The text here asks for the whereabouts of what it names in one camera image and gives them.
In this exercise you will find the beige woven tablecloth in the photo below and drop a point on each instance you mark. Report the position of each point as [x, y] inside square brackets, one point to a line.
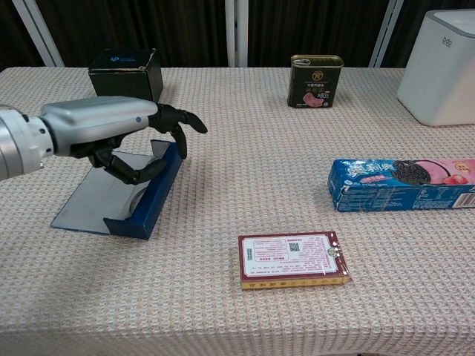
[259, 167]

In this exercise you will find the red playing card box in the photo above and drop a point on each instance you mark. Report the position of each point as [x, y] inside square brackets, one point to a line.
[285, 256]

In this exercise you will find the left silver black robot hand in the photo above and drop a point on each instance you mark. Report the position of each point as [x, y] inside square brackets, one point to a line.
[96, 118]

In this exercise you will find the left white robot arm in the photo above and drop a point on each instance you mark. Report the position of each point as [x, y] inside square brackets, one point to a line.
[18, 144]

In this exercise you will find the white slanted frame pole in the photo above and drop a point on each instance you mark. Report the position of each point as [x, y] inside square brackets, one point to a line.
[386, 33]
[39, 33]

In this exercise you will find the white upright frame pole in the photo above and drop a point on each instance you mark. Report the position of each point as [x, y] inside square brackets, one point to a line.
[230, 33]

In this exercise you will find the blue pink cookie package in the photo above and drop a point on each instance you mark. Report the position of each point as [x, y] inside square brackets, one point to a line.
[371, 193]

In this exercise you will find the blue glasses case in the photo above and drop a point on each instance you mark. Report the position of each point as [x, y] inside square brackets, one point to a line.
[92, 200]

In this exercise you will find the dark green luncheon meat can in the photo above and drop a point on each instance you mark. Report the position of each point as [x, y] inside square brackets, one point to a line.
[315, 85]

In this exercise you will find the black pleated curtain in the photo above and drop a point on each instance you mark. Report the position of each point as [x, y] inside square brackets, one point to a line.
[148, 29]

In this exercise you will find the black cube cardboard box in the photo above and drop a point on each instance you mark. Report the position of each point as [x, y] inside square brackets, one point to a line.
[122, 79]

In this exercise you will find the white square trash bin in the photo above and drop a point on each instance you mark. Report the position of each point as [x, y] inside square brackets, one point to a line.
[438, 81]

